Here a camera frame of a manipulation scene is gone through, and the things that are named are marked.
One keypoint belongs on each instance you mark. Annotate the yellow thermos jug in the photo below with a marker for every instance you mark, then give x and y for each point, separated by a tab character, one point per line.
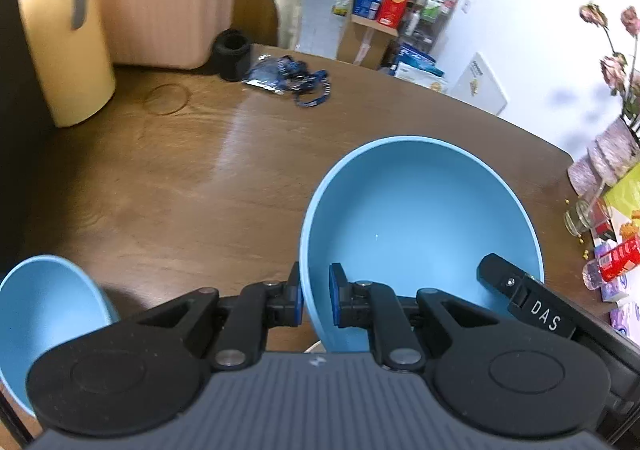
70	59

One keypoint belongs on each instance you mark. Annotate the clear plastic packet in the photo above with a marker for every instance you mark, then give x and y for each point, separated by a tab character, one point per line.
260	77

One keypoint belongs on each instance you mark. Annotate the red box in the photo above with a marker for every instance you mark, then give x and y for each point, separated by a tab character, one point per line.
394	2

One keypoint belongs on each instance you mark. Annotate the yellow green box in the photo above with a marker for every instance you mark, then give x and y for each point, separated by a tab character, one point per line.
625	200

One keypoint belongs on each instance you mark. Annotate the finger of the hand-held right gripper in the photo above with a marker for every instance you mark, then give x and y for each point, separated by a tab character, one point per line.
497	275

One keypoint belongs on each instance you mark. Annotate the blue white package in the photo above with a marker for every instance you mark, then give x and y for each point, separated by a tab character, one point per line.
412	57

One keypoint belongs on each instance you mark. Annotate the black paper bag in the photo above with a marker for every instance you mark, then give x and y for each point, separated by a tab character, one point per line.
22	94

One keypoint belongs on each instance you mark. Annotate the purple tissue pack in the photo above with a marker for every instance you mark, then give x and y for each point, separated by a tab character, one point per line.
627	317

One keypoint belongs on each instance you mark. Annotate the large blue bowl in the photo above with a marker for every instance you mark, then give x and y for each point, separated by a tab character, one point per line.
420	220

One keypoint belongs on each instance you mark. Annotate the pink flower wrapping paper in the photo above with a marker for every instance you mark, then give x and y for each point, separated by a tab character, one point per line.
607	154

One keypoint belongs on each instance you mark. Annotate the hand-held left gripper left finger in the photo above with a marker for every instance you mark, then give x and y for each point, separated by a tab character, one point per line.
298	300

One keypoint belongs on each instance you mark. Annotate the wooden chair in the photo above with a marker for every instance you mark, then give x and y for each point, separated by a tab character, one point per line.
255	4

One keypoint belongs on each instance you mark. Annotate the cardboard box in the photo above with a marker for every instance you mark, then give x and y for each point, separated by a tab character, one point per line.
360	39

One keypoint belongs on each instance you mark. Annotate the red label bottle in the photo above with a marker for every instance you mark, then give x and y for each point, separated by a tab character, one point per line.
617	260

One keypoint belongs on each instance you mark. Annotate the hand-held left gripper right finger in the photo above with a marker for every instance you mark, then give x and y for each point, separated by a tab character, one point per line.
336	300

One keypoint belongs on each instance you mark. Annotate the pink suitcase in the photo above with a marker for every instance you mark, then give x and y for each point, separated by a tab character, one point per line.
160	14

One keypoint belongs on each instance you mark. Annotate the blue box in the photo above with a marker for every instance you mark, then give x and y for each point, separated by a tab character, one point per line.
367	2

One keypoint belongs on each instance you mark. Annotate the medium blue bowl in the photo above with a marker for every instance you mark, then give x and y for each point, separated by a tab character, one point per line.
45	300

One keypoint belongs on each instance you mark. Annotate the white board sign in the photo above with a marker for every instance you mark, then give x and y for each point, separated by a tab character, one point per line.
480	82

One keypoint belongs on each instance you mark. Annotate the dried rose bouquet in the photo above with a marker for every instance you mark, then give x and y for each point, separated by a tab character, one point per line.
615	67

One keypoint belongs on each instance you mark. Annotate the glass jar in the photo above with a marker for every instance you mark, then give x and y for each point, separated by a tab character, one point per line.
582	217

